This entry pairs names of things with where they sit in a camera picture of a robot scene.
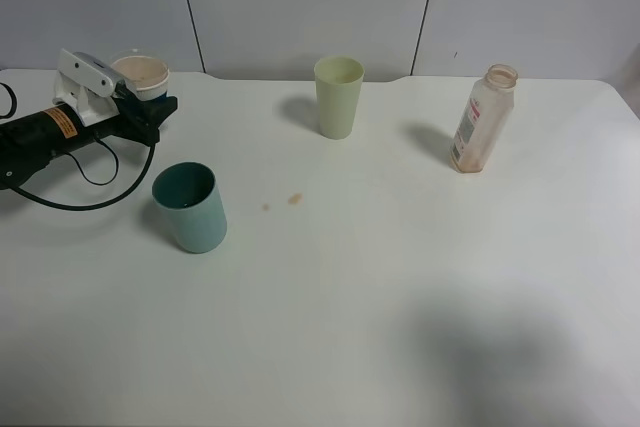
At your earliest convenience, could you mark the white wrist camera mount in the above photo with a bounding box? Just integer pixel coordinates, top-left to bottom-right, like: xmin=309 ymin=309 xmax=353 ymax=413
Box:
xmin=52 ymin=49 xmax=126 ymax=127

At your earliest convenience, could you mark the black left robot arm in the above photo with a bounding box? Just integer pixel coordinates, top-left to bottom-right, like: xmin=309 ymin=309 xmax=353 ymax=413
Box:
xmin=1 ymin=96 xmax=178 ymax=186

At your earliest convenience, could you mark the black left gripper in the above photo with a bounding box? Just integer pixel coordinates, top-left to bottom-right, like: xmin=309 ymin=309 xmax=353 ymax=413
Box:
xmin=1 ymin=96 xmax=178 ymax=160

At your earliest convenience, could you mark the black braided camera cable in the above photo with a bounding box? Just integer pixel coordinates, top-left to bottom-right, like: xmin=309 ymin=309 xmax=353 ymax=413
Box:
xmin=13 ymin=81 xmax=156 ymax=211

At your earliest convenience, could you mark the thin black loop cable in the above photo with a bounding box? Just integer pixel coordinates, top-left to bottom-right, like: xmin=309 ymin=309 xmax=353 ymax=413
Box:
xmin=69 ymin=134 xmax=121 ymax=187

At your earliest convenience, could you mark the teal green plastic cup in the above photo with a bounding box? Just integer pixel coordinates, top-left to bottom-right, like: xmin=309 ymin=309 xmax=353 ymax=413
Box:
xmin=152 ymin=162 xmax=227 ymax=254

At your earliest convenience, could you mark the pale yellow-green plastic cup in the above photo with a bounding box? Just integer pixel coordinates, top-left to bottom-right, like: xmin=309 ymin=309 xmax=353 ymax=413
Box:
xmin=314 ymin=56 xmax=365 ymax=140

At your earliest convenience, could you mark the glass cup with blue sleeve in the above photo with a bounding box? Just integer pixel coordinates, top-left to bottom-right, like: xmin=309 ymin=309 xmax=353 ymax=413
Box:
xmin=108 ymin=48 xmax=170 ymax=102

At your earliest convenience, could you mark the clear plastic drink bottle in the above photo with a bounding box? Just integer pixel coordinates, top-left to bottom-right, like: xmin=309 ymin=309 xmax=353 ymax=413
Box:
xmin=450 ymin=64 xmax=518 ymax=173

